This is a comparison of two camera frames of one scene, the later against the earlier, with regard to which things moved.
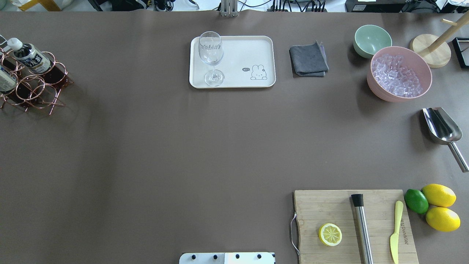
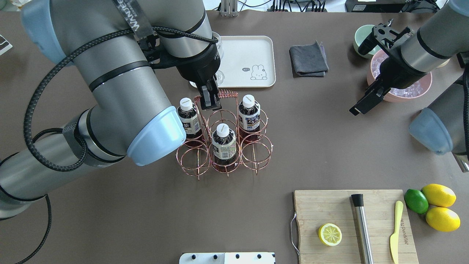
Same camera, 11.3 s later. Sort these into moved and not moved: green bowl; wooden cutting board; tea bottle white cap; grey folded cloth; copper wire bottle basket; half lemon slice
Moved: copper wire bottle basket; tea bottle white cap
Not moved: green bowl; wooden cutting board; grey folded cloth; half lemon slice
